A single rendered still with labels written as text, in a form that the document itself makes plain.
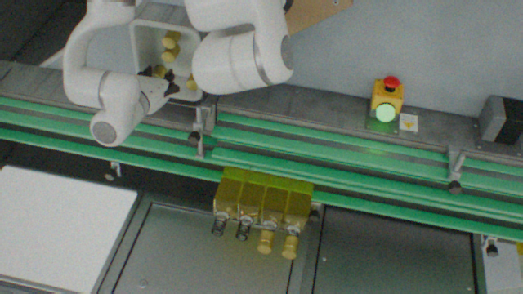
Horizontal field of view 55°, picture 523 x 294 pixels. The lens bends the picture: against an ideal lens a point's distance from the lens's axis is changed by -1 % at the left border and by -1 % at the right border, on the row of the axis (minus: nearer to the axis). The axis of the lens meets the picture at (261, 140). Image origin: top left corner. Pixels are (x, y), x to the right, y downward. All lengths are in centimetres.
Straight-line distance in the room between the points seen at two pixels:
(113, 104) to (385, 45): 64
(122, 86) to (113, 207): 54
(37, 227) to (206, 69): 76
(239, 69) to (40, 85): 83
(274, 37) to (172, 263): 70
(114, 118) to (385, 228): 82
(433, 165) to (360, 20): 38
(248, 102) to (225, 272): 43
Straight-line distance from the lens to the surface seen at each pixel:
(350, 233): 144
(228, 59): 84
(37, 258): 139
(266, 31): 81
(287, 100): 129
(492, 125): 131
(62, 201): 148
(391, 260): 143
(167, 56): 131
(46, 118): 148
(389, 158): 124
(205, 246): 134
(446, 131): 132
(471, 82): 133
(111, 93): 98
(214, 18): 85
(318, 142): 123
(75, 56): 101
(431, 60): 128
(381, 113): 125
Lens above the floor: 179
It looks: 43 degrees down
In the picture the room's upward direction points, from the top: 164 degrees counter-clockwise
